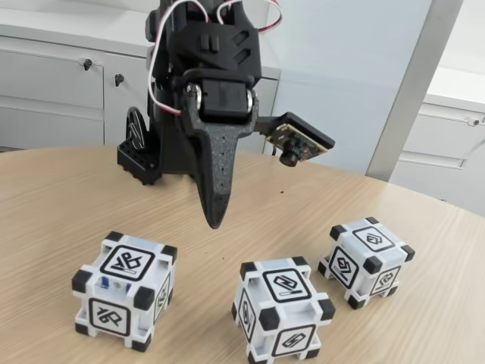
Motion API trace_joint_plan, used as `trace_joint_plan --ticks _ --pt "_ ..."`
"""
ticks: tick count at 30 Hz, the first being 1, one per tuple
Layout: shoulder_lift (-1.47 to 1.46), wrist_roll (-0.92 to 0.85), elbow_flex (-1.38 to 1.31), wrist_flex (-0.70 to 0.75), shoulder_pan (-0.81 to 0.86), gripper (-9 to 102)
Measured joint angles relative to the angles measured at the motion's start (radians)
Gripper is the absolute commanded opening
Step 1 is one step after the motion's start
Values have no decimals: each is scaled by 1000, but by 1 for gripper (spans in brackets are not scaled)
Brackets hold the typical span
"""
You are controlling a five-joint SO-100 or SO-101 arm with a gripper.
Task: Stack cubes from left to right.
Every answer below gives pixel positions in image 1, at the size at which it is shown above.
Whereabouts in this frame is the white cube with lightning glyph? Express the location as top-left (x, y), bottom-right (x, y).
top-left (231, 256), bottom-right (337, 364)

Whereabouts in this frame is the white cube with diamond glyph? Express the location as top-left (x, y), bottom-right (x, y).
top-left (317, 216), bottom-right (416, 310)

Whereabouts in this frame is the black round clamp knob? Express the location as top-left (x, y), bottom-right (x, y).
top-left (127, 105), bottom-right (147, 152)

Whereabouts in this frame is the white cube with angular glyph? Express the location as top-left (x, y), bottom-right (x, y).
top-left (71, 231), bottom-right (179, 342)

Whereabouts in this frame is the long white cabinet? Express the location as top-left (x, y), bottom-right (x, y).
top-left (0, 18), bottom-right (281, 155)

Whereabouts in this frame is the small white drawer cabinet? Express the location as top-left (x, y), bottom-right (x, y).
top-left (390, 67), bottom-right (485, 217)

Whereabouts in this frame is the red white servo cable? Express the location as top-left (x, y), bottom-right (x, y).
top-left (215, 0), bottom-right (284, 34)
top-left (145, 0), bottom-right (209, 118)

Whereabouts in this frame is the gripper camera module with mount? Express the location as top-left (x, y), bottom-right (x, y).
top-left (257, 111), bottom-right (336, 168)

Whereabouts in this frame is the grey metal post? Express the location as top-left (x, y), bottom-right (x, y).
top-left (365, 0), bottom-right (465, 183)

